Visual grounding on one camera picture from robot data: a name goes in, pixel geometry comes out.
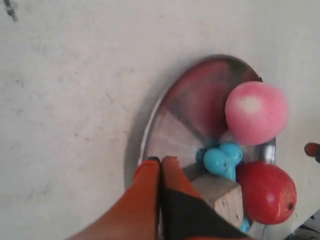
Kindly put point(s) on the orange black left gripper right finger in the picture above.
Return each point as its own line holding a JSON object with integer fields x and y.
{"x": 185, "y": 215}

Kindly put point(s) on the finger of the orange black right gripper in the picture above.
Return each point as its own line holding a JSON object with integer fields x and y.
{"x": 312, "y": 150}

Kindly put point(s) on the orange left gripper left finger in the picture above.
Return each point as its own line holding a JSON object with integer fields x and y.
{"x": 135, "y": 216}

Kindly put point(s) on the round silver metal plate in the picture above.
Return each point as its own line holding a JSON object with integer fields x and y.
{"x": 190, "y": 115}

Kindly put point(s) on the wooden cube block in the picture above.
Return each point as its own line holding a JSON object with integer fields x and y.
{"x": 221, "y": 194}

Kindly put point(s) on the red toy apple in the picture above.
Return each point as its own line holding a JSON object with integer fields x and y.
{"x": 269, "y": 194}

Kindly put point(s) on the pink peach ball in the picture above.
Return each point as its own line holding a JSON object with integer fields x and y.
{"x": 256, "y": 112}

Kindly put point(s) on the turquoise rubber bone toy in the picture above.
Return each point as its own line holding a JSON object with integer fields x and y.
{"x": 222, "y": 161}

